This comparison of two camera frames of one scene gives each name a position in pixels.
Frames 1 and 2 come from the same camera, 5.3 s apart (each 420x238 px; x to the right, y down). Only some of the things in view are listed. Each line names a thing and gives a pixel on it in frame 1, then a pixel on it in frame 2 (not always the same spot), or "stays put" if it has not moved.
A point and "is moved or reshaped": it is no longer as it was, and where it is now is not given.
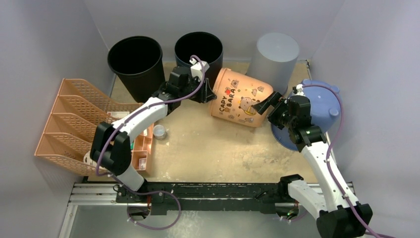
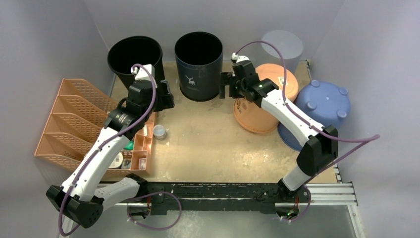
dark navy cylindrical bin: x=207 y=45 stays put
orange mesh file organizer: x=77 y=110 stays put
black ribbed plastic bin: x=137 y=61 stays put
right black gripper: x=274 y=109 → x=225 y=85
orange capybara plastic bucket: x=235 y=93 is moved or reshaped
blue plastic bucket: x=325 y=104 is moved or reshaped
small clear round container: x=159 y=132 stays put
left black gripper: x=205 y=94 → x=165 y=101
